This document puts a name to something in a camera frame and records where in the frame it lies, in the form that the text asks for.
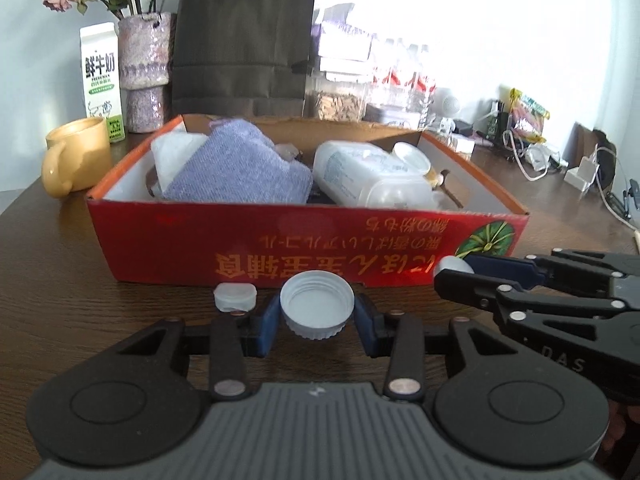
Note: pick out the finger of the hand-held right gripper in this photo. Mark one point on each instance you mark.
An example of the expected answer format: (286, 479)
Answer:
(465, 290)
(505, 270)

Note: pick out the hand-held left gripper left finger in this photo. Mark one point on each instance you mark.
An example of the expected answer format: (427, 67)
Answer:
(270, 327)

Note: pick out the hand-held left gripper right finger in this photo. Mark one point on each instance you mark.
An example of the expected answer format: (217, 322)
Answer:
(364, 330)

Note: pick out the small white bottle cap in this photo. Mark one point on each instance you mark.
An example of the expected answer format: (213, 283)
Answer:
(455, 264)

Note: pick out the large white bottle cap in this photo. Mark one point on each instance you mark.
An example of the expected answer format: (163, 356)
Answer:
(412, 155)
(315, 310)

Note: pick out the red cardboard box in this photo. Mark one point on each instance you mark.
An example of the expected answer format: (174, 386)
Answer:
(280, 240)

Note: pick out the orange white plush toy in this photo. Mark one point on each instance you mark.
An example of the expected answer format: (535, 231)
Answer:
(435, 176)

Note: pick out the small translucent bottle cap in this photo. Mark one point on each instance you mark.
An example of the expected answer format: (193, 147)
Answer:
(235, 297)

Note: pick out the white charger plug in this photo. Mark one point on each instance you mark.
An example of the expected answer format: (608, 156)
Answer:
(580, 175)

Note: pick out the white charger box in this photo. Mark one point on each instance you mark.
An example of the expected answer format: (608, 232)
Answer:
(462, 146)

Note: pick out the black power adapter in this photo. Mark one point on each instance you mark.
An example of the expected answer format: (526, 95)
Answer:
(462, 127)

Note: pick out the white plastic swab container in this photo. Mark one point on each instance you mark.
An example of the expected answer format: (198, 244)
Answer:
(360, 172)

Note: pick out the purple towel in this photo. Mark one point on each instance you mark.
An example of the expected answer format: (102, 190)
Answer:
(240, 170)

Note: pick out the yellow snack packet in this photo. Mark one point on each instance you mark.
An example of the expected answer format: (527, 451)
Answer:
(530, 110)

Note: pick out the white robot-shaped speaker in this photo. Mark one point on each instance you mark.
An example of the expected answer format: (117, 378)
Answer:
(447, 105)

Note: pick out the white tin box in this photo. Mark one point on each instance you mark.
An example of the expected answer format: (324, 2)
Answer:
(395, 115)

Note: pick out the white cloth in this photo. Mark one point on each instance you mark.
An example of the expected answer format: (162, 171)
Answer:
(172, 152)

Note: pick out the red label water bottle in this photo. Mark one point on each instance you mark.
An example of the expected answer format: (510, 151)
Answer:
(387, 75)
(425, 80)
(407, 77)

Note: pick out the clear container of seeds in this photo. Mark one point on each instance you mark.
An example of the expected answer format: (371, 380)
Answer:
(337, 102)

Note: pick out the flat white box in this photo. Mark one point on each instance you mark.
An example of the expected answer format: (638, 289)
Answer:
(345, 69)

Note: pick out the yellow mug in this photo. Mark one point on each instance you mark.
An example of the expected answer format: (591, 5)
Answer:
(75, 155)

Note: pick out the white box in plastic bag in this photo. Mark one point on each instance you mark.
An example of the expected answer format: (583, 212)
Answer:
(345, 42)

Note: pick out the purple glitter vase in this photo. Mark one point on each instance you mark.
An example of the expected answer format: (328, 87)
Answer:
(145, 75)

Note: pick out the black paper bag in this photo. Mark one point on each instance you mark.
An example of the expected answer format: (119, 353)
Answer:
(245, 35)

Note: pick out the white green milk carton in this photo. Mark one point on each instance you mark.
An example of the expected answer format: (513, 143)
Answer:
(102, 82)

